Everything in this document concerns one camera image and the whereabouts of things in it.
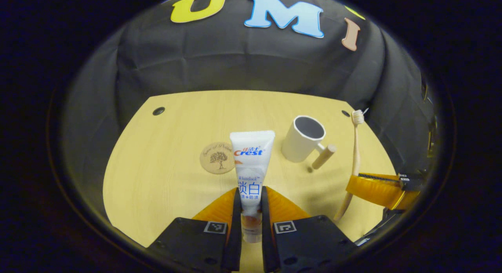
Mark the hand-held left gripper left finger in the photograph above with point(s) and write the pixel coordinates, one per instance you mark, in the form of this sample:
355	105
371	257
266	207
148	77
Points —
237	233

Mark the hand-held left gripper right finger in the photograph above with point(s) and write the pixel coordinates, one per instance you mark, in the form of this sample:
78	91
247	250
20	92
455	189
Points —
266	241

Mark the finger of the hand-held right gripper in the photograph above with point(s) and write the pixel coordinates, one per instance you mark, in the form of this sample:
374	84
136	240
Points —
372	188

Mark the beige toothbrush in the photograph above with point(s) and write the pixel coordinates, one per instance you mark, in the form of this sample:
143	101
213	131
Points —
356	147

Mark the white toothpaste tube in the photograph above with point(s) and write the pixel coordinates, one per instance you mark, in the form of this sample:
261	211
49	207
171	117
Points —
253	163

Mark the black desk grommet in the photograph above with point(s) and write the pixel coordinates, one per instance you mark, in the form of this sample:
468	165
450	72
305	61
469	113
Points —
345	113
158	110

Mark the black backdrop cloth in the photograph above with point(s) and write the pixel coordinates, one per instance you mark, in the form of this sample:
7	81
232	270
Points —
235	61

